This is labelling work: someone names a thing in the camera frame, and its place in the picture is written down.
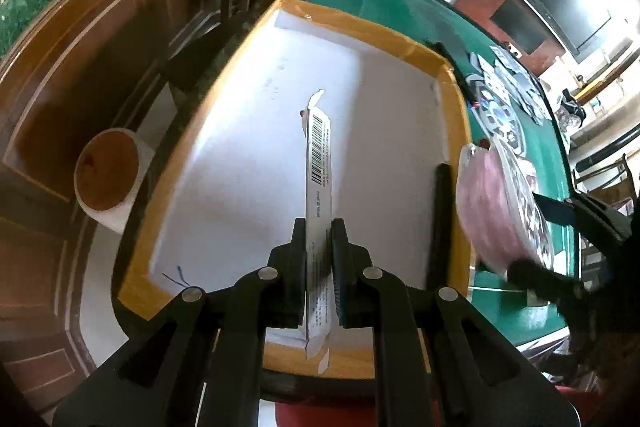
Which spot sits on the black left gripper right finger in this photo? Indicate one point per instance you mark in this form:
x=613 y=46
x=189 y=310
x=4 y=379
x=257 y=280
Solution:
x=367 y=296

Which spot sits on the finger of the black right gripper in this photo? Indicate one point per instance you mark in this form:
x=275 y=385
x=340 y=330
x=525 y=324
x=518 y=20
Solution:
x=544 y=283

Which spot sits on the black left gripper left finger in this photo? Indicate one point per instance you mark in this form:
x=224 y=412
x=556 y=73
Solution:
x=271 y=297

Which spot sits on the white barcode paper packet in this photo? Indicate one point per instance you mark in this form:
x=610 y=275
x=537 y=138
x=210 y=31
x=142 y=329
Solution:
x=318 y=221

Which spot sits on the black marker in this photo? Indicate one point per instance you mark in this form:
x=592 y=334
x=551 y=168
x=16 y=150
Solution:
x=443 y=213

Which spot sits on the yellow-rimmed white storage box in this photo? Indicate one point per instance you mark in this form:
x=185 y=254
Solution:
x=234 y=183

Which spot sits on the round table centre console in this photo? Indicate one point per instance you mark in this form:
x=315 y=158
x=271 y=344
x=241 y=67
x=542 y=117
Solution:
x=497 y=117

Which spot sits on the scattered playing cards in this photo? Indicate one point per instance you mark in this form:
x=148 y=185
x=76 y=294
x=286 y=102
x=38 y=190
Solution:
x=511 y=83

